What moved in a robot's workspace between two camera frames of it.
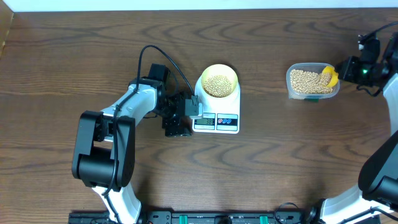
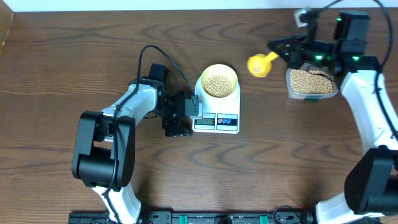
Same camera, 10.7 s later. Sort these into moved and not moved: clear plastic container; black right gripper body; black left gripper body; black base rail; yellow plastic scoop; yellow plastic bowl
Moved: black right gripper body; yellow plastic scoop
Not moved: black left gripper body; yellow plastic bowl; black base rail; clear plastic container
